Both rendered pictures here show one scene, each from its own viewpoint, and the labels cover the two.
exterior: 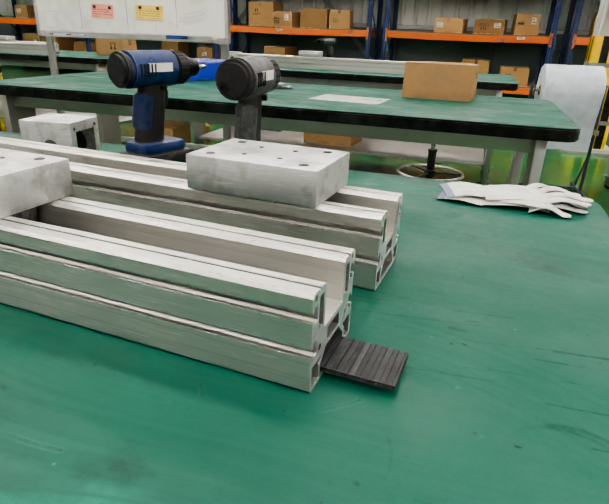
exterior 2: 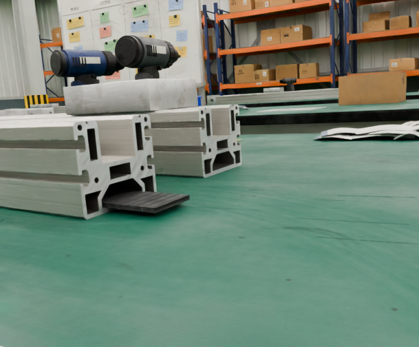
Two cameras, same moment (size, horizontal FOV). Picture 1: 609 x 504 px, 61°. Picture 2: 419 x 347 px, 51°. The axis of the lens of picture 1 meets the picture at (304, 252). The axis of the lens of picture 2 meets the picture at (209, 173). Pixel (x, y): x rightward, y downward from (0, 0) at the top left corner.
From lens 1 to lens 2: 0.25 m
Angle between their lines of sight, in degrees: 17
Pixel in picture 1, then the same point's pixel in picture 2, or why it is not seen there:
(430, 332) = (229, 192)
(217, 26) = (195, 74)
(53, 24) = not seen: hidden behind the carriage
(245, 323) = (36, 162)
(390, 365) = (164, 200)
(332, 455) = (65, 244)
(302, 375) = (77, 202)
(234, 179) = (95, 100)
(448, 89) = (378, 93)
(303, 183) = (140, 91)
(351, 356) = (136, 197)
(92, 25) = not seen: hidden behind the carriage
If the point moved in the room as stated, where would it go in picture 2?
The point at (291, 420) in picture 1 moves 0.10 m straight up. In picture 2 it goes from (54, 230) to (37, 106)
